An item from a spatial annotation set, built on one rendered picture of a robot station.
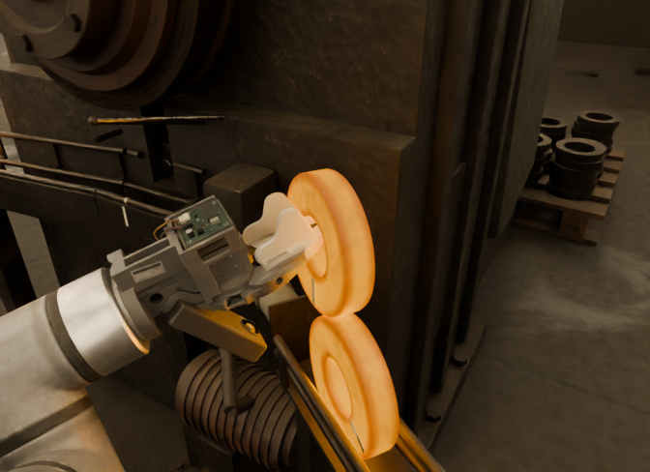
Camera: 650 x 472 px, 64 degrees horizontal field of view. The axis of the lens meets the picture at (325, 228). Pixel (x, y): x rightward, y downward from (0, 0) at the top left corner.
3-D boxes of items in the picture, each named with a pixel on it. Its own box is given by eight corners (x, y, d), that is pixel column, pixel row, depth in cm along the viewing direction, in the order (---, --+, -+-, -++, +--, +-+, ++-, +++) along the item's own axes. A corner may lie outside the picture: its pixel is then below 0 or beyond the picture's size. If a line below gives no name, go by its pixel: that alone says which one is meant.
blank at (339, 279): (309, 151, 59) (280, 155, 58) (379, 195, 46) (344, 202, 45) (312, 271, 66) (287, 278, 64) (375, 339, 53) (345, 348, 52)
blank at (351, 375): (325, 347, 68) (301, 355, 66) (347, 281, 56) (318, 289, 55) (378, 468, 59) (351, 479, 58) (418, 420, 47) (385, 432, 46)
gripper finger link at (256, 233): (322, 180, 51) (236, 221, 49) (337, 226, 55) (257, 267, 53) (310, 168, 54) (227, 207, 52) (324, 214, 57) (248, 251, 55)
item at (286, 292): (293, 306, 80) (290, 272, 78) (317, 338, 73) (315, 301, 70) (256, 316, 78) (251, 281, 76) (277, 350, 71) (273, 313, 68)
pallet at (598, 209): (340, 181, 268) (341, 96, 246) (406, 133, 328) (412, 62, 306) (595, 247, 214) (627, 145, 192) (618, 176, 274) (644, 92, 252)
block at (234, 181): (251, 274, 101) (242, 157, 89) (286, 286, 97) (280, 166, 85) (215, 304, 93) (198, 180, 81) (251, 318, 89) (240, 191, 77)
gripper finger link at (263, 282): (310, 258, 49) (224, 303, 48) (313, 270, 50) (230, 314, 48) (290, 235, 53) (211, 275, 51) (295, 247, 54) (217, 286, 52)
